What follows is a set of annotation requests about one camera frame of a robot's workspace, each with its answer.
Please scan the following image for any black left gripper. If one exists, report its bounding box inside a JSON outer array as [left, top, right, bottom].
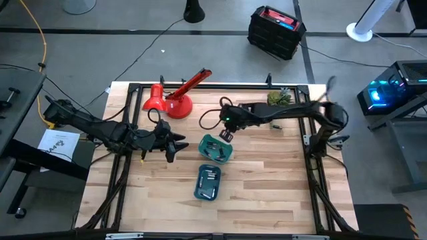
[[155, 119, 189, 164]]

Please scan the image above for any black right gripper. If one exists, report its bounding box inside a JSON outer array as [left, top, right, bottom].
[[218, 103, 248, 143]]

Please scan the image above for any light teal plastic bin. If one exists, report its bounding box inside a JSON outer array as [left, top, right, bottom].
[[197, 133, 234, 165]]

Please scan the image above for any red desk lamp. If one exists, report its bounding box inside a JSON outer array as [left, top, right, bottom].
[[141, 68, 214, 120]]

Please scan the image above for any dark blue plastic bin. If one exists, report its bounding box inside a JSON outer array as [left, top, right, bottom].
[[193, 163, 222, 201]]

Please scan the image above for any potted succulent plant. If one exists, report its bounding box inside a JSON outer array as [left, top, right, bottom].
[[266, 87, 294, 107]]

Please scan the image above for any black toolbox with red lid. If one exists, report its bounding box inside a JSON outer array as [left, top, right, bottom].
[[247, 5, 307, 61]]

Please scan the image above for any white printed paper sheet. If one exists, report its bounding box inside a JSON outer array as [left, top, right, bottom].
[[37, 129, 81, 173]]

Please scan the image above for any black conical stand base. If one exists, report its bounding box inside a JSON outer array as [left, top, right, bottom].
[[183, 0, 206, 24]]

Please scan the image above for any dark grey desk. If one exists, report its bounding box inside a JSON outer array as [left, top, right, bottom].
[[0, 68, 47, 157]]

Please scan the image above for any black computer with blue lights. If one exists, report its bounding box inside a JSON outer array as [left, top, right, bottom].
[[356, 59, 427, 117]]

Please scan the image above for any white tower fan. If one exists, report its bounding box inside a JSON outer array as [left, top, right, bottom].
[[346, 0, 396, 43]]

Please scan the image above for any grey round stand base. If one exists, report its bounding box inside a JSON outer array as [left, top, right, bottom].
[[62, 0, 97, 16]]

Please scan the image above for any black mat with hazard stripes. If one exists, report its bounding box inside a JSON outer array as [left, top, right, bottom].
[[353, 203, 420, 240]]

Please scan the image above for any grey desk stand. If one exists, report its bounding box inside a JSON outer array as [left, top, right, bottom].
[[366, 96, 427, 194]]

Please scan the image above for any black aluminium table frame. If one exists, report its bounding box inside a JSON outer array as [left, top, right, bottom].
[[76, 73, 358, 239]]

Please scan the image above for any black floor cable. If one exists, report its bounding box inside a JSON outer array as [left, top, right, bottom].
[[298, 43, 391, 69], [83, 18, 184, 107]]

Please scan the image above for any black bench frame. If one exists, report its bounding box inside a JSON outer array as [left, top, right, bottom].
[[0, 138, 91, 219]]

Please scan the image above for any yellow floor cable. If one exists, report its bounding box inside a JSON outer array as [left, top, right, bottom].
[[18, 0, 57, 129]]

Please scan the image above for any white floor cable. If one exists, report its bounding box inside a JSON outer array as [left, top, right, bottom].
[[372, 32, 427, 59]]

